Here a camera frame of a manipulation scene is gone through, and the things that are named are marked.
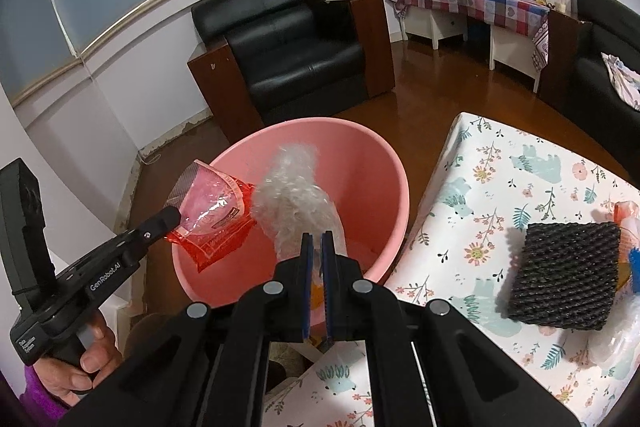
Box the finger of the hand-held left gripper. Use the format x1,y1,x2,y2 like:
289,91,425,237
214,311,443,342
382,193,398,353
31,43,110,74
117,206,182,268

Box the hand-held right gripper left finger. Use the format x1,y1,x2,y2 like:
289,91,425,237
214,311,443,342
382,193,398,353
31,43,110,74
60,232,316,427

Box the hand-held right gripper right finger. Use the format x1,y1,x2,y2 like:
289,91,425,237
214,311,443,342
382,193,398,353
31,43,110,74
321,231,591,427

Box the red plastic packet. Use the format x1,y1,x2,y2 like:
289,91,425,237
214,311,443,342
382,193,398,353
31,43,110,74
164,159,258,275

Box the clear plastic bag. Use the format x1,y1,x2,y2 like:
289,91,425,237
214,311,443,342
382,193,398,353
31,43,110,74
250,144,351,269

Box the pink plastic basin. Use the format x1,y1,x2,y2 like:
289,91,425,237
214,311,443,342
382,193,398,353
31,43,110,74
171,118,411,325

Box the person's left hand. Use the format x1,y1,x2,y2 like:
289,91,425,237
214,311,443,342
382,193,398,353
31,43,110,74
42,311,124,408

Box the beige plush toy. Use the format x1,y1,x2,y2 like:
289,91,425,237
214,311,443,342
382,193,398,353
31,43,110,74
267,339,321,388

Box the floral printed table cover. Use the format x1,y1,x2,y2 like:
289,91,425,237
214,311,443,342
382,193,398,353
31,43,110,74
262,111,640,427

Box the black leather armchair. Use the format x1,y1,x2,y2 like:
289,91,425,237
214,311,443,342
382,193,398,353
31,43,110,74
187,0,397,138

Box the black mesh foam pad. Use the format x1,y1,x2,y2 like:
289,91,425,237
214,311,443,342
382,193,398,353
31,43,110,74
495,222,622,332

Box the clear plastic wrap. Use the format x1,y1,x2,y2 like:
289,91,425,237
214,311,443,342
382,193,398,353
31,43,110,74
587,292,640,380

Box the white desk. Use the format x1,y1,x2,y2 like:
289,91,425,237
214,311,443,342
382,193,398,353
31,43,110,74
400,7,543,94

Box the blue item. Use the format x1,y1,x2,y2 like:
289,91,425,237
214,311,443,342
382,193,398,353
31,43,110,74
627,247,640,294

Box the orange white packet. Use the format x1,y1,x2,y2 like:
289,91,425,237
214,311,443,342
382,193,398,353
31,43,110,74
612,201,640,253

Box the plaid tablecloth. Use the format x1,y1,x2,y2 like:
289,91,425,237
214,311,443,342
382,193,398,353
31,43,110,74
386,0,551,72

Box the black leather sofa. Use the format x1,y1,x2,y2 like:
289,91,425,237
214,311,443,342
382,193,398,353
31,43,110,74
540,0,640,172

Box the patterned cloth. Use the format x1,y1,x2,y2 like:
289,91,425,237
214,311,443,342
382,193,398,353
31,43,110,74
600,52,640,112

